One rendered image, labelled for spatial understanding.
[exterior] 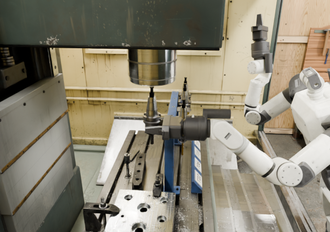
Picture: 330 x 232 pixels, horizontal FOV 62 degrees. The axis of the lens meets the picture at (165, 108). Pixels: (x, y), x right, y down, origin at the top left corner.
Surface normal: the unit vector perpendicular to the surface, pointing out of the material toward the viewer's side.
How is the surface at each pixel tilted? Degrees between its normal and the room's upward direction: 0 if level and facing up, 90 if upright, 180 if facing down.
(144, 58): 90
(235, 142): 71
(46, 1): 90
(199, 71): 90
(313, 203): 0
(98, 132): 90
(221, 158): 24
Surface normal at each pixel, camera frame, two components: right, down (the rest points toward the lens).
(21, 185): 0.99, 0.04
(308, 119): -0.93, 0.00
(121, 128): -0.04, -0.69
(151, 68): 0.04, 0.38
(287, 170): -0.04, 0.00
